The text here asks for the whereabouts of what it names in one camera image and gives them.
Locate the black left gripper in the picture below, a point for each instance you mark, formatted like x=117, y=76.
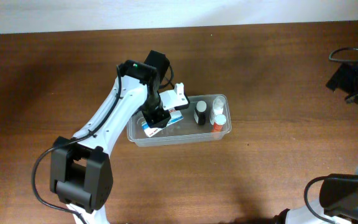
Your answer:
x=155, y=118

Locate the white Panadol box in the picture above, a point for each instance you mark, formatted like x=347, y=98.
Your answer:
x=176, y=116

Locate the dark bottle white cap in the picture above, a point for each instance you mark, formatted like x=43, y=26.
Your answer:
x=200, y=112

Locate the orange vitamin tube white cap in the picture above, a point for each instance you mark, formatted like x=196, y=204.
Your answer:
x=219, y=122

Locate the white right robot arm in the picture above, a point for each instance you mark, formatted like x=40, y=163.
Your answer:
x=332, y=198

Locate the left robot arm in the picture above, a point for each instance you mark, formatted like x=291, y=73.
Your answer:
x=80, y=168

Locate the clear plastic container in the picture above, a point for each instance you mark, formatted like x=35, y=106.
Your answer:
x=183, y=131

